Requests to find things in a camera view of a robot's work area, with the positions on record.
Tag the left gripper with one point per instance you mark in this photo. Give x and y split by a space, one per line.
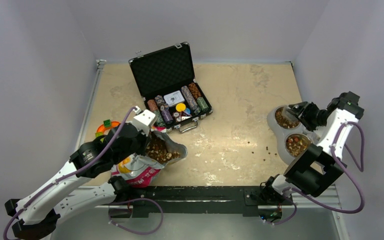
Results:
146 131

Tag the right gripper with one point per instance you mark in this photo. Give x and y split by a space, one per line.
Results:
303 110

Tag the pet food bag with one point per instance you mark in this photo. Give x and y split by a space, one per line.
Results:
140 170

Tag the grey metal scoop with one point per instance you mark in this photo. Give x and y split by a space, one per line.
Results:
287 114

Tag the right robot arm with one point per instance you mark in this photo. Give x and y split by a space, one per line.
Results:
314 169

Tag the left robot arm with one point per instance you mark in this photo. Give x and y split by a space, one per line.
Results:
37 215

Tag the grey double pet bowl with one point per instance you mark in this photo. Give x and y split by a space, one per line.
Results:
291 136

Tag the orange green toy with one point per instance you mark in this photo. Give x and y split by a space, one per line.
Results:
106 127

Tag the white playing card box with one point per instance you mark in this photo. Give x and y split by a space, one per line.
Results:
174 98

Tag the yellow dealer chip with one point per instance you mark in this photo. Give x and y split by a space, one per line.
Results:
180 107

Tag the black poker chip case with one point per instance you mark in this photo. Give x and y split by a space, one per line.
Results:
164 71

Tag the aluminium frame rail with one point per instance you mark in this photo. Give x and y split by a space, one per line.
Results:
100 64

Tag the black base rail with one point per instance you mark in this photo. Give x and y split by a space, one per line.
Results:
248 201

